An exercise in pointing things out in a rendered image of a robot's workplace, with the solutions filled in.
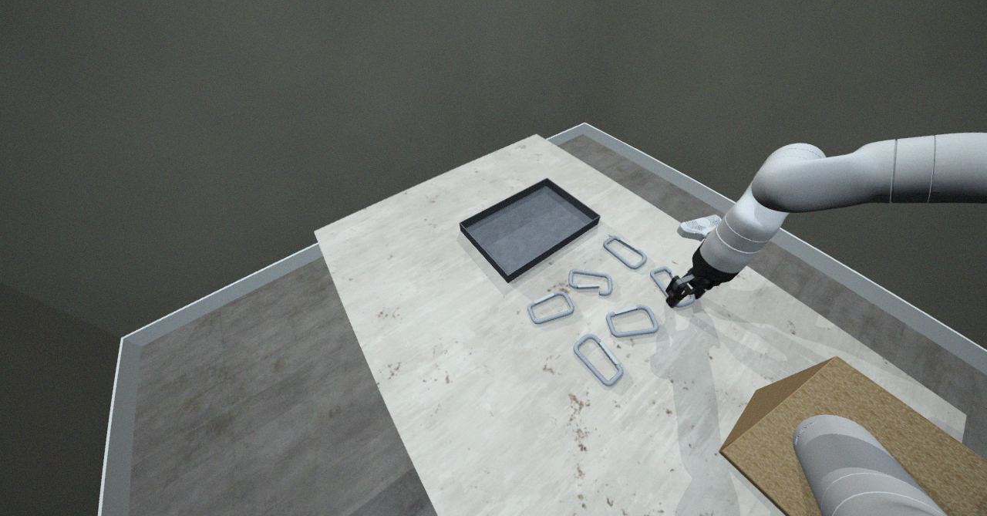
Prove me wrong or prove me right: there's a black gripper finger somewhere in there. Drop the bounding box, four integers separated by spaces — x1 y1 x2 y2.
665 274 710 308
694 281 722 299

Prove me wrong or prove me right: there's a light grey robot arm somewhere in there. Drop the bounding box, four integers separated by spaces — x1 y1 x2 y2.
677 133 987 516

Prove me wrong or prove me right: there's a grey carabiner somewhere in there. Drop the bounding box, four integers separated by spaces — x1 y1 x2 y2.
606 305 659 337
527 291 574 324
569 269 612 295
574 334 623 386
603 236 647 269
650 267 696 308

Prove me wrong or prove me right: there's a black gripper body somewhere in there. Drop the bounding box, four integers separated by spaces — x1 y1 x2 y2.
686 246 740 288

